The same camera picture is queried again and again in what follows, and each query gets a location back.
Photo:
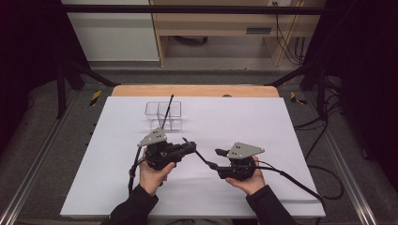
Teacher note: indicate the black metal stand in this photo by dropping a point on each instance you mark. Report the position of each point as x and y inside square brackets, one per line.
[321, 93]
[61, 93]

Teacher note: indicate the person's right hand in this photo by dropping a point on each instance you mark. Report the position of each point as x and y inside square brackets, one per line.
[250, 186]

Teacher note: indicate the light wooden desk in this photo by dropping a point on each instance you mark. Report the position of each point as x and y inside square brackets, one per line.
[219, 23]

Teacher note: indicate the white table mat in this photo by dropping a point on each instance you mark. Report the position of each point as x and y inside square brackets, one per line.
[266, 125]

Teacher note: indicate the aluminium rail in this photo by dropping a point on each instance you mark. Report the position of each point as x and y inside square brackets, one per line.
[350, 175]
[34, 175]

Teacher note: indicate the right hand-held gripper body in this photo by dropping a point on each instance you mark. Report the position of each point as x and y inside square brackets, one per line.
[239, 170]

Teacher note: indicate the black horizontal metal bar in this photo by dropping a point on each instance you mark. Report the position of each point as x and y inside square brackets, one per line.
[187, 9]

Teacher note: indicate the clear plastic organizer box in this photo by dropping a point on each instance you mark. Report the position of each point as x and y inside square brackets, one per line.
[155, 116]

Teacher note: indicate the white cabinet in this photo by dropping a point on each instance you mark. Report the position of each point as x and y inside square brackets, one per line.
[115, 37]

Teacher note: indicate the black brush with silver ferrule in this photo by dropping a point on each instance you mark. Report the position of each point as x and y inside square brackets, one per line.
[202, 157]

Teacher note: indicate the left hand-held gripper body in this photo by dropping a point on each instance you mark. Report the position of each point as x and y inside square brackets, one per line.
[161, 154]

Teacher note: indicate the yellow and black tape strip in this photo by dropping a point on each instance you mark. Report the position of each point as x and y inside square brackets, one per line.
[295, 98]
[95, 97]

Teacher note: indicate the person's left hand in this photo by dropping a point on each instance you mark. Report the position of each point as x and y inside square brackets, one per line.
[153, 181]

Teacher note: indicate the black curtain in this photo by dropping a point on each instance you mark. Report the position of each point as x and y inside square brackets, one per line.
[369, 78]
[28, 62]

